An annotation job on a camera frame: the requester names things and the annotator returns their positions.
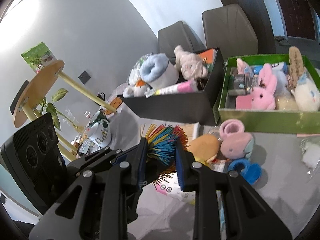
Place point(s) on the yellow item in bag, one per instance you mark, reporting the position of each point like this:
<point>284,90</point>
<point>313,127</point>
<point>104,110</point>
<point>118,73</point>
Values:
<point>285,103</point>

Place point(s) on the black tissue pack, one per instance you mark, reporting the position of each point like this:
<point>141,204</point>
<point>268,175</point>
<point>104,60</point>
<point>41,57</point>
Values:
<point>251,82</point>
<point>237,85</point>

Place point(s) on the multicolour spiky rubber ball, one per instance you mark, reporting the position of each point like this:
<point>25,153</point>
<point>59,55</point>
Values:
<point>161,142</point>

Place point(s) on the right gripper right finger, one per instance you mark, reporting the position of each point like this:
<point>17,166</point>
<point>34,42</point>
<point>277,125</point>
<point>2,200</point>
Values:
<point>247,215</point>

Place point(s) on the light blue folded towel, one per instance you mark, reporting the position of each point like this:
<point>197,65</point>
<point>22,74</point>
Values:
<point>282,82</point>

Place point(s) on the pancake plush toy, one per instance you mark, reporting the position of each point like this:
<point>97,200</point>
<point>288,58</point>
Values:
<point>204,148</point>

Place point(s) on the blue superman plush slipper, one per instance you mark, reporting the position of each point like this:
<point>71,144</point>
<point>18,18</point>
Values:
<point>251,172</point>

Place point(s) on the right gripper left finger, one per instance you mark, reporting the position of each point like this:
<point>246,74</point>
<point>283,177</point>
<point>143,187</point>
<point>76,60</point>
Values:
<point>105,199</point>

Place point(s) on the round wooden side table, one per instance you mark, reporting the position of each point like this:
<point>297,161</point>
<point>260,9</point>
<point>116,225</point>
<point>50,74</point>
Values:
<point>40,85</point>

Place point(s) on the green plant box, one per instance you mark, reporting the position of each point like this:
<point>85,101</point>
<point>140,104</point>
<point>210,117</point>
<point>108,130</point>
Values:
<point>38,57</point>

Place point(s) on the pink plush bunny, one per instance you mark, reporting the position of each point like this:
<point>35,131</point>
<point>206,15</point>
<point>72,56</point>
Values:
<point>263,94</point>

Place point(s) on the potted green plant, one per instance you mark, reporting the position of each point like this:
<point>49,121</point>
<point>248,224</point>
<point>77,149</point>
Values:
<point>50,107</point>

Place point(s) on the beige plush pig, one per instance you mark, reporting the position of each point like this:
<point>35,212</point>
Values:
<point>189,64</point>

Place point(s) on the pink flat box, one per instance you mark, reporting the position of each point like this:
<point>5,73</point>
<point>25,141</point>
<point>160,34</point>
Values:
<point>243,102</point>

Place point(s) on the dark wooden door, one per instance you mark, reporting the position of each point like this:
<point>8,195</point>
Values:
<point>298,18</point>

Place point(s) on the white plush dog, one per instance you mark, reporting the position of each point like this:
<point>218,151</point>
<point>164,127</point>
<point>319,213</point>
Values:
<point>306,94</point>

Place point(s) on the black storage box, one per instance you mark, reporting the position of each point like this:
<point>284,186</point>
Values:
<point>184,108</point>

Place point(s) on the green storage box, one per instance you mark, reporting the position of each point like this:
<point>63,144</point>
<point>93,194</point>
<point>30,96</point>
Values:
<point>269,121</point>

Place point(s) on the pink white tube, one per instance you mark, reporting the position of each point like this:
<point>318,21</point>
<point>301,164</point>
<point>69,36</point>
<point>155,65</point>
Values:
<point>189,86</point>

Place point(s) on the yellow white packet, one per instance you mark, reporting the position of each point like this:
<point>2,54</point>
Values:
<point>173,190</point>

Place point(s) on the blue grey plush slipper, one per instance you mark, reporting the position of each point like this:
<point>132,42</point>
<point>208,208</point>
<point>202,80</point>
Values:
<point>158,72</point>

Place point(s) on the white plush duck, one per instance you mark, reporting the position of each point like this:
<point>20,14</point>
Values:
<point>140,89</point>

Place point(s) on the black tissue pack left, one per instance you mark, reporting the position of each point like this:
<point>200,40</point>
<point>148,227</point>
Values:
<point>237,85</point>

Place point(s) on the white puff in bag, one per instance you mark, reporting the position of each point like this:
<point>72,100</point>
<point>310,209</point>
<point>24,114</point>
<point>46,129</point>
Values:
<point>310,156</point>

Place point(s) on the pink bunny ear toy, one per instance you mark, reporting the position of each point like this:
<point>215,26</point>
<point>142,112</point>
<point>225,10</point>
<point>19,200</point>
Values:
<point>243,67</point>

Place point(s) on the dark cabinet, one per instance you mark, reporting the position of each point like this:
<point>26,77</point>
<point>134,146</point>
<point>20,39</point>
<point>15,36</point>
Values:
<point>257,15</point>

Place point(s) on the cotton swab package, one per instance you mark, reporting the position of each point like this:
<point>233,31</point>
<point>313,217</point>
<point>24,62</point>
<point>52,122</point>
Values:
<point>191,130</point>

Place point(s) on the beige chair far left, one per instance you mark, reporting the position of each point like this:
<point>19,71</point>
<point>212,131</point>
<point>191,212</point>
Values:
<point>176,34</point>

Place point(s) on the orange carton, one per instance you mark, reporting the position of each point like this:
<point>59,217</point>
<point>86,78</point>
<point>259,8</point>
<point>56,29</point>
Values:
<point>208,56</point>

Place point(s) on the white printed mug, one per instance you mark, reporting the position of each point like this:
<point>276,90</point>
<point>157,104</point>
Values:
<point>100,133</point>

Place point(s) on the beige chair near cabinet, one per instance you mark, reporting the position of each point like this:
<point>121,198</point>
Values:
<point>229,29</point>

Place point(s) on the black tissue pack right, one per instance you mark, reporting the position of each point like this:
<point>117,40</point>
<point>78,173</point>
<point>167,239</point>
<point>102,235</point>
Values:
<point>251,82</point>

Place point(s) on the pink strawberry plush toy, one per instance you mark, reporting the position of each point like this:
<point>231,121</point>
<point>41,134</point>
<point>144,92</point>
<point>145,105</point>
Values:
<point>237,146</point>

